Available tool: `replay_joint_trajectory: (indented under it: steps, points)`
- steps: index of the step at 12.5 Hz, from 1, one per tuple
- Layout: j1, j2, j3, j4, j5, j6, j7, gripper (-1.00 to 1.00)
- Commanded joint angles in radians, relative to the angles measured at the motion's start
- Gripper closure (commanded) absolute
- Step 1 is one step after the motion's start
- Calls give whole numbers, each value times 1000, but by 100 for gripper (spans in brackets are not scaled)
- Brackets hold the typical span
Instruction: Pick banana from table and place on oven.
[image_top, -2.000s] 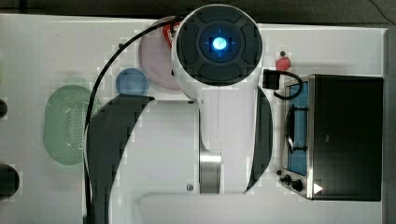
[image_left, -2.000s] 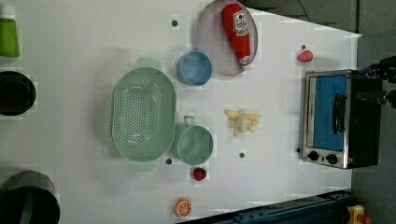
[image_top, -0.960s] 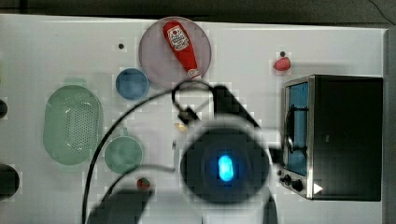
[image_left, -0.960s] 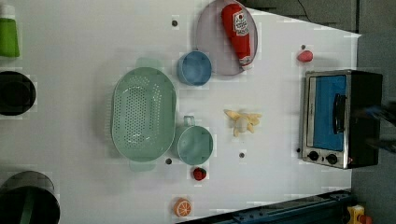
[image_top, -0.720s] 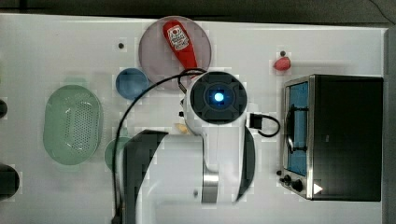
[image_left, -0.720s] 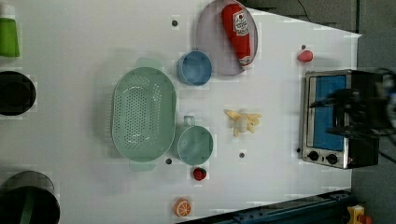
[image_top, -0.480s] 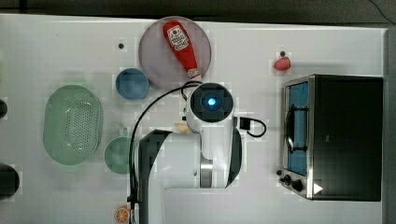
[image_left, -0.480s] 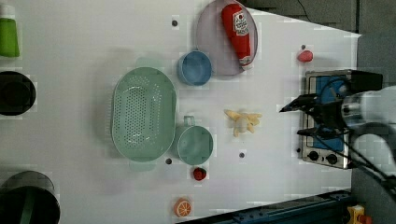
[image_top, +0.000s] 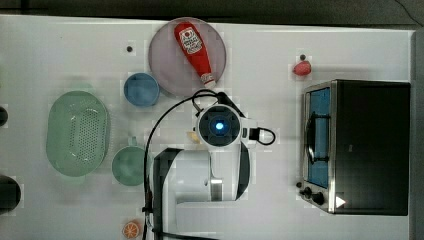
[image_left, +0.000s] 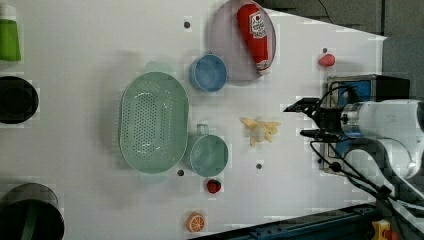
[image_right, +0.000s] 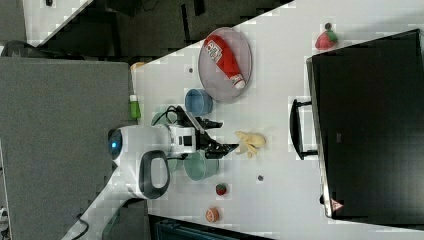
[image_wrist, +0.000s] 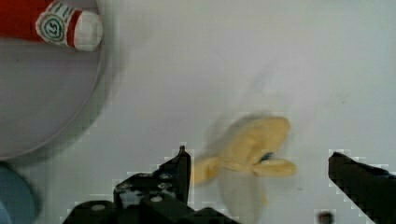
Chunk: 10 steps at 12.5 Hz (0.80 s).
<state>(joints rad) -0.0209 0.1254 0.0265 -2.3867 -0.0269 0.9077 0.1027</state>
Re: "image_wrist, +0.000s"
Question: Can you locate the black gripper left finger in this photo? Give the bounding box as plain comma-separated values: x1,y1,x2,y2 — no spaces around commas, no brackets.
113,146,191,224

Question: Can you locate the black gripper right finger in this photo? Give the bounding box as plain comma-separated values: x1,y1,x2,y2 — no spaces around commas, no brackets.
328,152,396,224

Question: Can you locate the blue round bowl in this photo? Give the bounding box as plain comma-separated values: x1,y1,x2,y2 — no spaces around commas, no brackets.
0,165,37,224

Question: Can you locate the pink round plate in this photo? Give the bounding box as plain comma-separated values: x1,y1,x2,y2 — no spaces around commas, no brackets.
0,0,106,161

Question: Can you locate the red ketchup bottle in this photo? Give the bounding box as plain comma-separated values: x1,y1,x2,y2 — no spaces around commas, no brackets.
0,0,103,51

